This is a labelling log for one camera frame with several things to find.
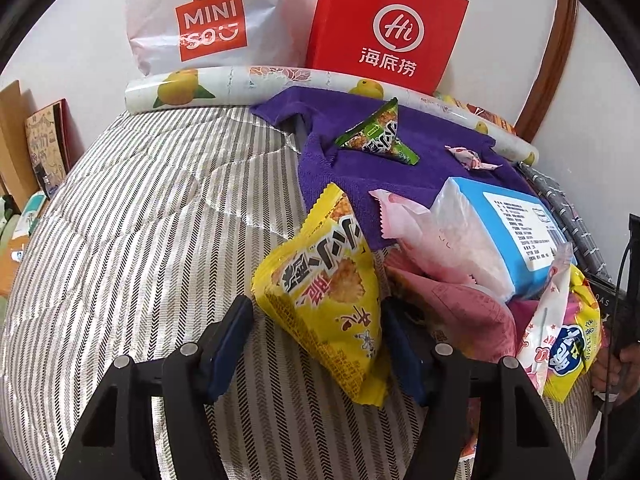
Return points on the white plastic shopping bag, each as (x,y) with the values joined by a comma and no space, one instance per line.
(200,15)

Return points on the grey checked cloth box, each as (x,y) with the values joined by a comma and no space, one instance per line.
(565,195)

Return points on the purple cloth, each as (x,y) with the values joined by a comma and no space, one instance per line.
(440,120)

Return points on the blue tissue pack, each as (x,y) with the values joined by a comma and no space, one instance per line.
(505,220)

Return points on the small pink wrapped candy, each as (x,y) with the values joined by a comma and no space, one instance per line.
(467,157)

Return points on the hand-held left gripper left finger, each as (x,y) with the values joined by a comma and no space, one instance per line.
(234,332)

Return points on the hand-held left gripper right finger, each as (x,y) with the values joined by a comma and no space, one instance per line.
(406,360)

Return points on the brown wooden frame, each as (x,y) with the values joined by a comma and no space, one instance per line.
(552,60)

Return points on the dark pink snack packet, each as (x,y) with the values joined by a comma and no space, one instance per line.
(460,315)

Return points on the light pink snack packet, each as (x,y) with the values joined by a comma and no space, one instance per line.
(405,220)

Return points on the long white pink snack packet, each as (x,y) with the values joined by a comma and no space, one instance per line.
(542,325)

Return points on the lemon print paper roll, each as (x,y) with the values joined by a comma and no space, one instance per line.
(180,87)

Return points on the green snack packet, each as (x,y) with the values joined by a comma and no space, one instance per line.
(377,132)

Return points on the red paper bag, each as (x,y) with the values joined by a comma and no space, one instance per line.
(390,25)

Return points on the orange chips bag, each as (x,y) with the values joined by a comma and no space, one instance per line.
(487,117)

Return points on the yellow blue label snack packet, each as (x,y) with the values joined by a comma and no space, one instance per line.
(575,350)

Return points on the brown printed book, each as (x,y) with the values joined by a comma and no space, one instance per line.
(47,145)

